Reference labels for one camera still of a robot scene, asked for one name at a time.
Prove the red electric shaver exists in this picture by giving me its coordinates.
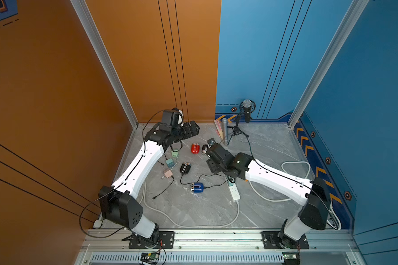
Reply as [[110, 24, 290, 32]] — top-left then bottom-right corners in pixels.
[[191, 143, 201, 154]]

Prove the white power strip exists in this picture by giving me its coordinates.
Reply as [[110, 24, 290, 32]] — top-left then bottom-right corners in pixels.
[[228, 181, 241, 201]]

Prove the blue electric shaver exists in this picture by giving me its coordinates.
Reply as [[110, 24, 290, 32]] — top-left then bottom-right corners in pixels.
[[191, 182, 205, 193]]

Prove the teal USB charger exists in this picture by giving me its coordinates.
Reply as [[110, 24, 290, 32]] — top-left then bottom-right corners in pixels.
[[165, 159, 175, 168]]

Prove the pink USB charger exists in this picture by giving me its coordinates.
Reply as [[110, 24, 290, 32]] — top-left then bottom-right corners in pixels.
[[164, 169, 173, 178]]

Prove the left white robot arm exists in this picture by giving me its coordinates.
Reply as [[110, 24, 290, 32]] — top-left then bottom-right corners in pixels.
[[98, 121, 200, 247]]

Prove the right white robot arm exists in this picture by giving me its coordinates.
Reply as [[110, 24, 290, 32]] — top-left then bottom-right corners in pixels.
[[206, 144, 332, 249]]

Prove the grey handheld microphone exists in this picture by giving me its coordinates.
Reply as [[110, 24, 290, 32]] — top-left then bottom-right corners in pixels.
[[221, 118, 229, 145]]

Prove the black microphone on tripod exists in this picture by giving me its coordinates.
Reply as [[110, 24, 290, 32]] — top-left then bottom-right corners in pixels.
[[228, 99, 256, 143]]

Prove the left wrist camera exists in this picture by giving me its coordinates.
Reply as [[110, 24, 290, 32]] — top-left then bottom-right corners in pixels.
[[161, 108, 183, 128]]

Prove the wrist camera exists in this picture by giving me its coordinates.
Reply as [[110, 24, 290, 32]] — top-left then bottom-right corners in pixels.
[[161, 108, 183, 128], [207, 138, 216, 147]]

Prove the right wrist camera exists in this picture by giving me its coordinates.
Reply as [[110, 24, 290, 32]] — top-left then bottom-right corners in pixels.
[[207, 138, 216, 147]]

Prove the white cable of yellow strip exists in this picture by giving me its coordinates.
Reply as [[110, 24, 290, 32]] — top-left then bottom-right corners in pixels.
[[248, 161, 342, 231]]

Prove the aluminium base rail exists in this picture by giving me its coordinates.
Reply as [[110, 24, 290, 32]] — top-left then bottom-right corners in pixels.
[[73, 228, 319, 265]]

